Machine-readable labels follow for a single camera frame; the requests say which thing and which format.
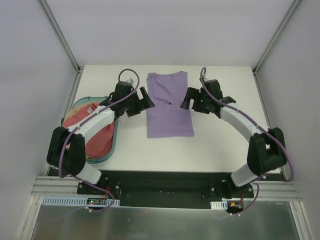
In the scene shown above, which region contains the lavender t shirt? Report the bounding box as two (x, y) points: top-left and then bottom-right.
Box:
(146, 71), (195, 139)

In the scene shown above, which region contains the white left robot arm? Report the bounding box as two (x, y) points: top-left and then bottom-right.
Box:
(46, 81), (155, 195)

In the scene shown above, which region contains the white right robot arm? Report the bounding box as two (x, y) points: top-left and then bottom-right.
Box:
(180, 79), (288, 198)

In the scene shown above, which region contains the teal plastic laundry basket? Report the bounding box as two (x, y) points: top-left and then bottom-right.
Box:
(61, 96), (118, 164)

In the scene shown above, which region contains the pink t shirt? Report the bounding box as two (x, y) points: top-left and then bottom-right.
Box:
(62, 102), (116, 159)

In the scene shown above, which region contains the beige t shirt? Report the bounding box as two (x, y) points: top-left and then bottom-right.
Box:
(65, 105), (82, 119)

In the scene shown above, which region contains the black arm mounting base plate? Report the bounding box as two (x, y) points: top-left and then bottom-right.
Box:
(76, 169), (260, 208)

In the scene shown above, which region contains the right white slotted cable duct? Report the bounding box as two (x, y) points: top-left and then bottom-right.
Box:
(210, 200), (228, 211)

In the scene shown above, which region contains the white slotted cable duct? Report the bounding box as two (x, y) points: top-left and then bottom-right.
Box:
(210, 200), (228, 211)
(42, 196), (120, 208)

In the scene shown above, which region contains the left aluminium frame post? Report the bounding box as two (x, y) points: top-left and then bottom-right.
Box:
(37, 0), (81, 73)

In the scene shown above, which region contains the aluminium frame post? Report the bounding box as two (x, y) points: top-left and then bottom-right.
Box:
(37, 0), (81, 73)
(252, 0), (303, 76)

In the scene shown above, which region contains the left white slotted cable duct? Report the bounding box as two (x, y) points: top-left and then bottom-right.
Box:
(42, 196), (120, 208)

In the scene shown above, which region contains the right aluminium frame post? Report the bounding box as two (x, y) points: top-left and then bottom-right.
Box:
(252, 0), (303, 76)

